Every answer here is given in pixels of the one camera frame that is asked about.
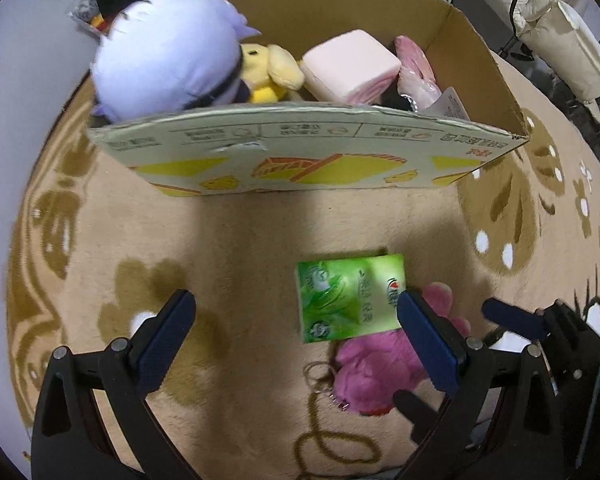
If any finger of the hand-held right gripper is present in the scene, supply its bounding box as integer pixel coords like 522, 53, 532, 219
481, 297, 548, 342
392, 389, 448, 447

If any white-haired plush doll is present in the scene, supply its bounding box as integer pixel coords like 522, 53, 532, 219
90, 0, 263, 123

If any green tissue packet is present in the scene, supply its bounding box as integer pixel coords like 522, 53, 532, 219
295, 252, 408, 345

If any metal key ring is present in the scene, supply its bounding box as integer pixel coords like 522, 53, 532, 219
302, 362, 351, 411

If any yellow plush toy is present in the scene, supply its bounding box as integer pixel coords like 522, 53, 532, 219
237, 42, 306, 105

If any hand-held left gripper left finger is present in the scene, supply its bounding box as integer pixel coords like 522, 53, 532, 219
30, 288, 201, 480

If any pink pig squishy cube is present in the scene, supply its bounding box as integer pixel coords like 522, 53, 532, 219
300, 30, 403, 106

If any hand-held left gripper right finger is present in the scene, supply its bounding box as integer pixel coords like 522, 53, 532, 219
397, 290, 566, 480

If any pink plush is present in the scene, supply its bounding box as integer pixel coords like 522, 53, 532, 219
394, 35, 473, 121

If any magenta plush bear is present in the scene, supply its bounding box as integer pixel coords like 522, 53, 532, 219
334, 282, 473, 417

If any clear plastic bag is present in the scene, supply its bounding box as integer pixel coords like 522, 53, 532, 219
69, 0, 101, 23

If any printed cardboard box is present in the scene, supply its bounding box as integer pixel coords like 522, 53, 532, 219
87, 0, 531, 198

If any beige flower printed blanket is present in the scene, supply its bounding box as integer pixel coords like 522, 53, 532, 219
5, 50, 600, 480

